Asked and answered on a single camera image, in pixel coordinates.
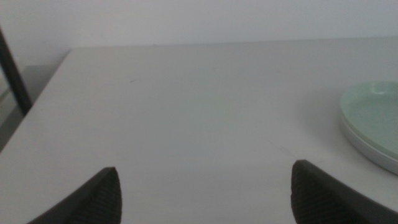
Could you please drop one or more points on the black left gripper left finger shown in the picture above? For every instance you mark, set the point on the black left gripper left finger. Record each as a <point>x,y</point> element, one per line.
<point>96,202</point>

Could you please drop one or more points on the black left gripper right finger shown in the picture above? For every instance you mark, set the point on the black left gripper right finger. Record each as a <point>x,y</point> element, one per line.
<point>320,199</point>

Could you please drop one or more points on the white shallow bowl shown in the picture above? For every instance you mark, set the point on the white shallow bowl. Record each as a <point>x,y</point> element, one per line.
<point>353,137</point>

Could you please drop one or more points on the grey shallow bowl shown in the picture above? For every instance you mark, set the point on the grey shallow bowl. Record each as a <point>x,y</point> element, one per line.
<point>387,167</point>

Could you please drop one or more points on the pale green shallow bowl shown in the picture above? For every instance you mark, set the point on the pale green shallow bowl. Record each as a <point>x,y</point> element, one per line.
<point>373,115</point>

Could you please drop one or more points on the dark metal pole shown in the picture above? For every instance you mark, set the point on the dark metal pole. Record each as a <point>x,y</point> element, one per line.
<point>14,77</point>

